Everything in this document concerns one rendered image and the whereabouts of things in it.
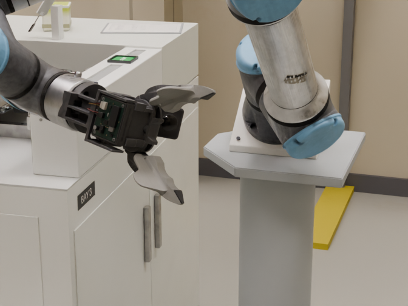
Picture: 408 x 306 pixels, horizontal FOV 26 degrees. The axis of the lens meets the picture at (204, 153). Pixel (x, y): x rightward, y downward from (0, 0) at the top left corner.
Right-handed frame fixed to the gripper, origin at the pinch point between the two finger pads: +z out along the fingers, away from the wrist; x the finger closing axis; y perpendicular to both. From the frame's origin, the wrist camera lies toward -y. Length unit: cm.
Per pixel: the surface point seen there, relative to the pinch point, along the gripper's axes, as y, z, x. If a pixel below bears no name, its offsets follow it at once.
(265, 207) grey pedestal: -63, -26, -16
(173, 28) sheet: -91, -86, 14
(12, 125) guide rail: -38, -77, -16
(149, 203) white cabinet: -72, -62, -27
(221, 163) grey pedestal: -54, -33, -9
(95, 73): -46, -65, 0
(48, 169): -27, -52, -18
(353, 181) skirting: -265, -106, -28
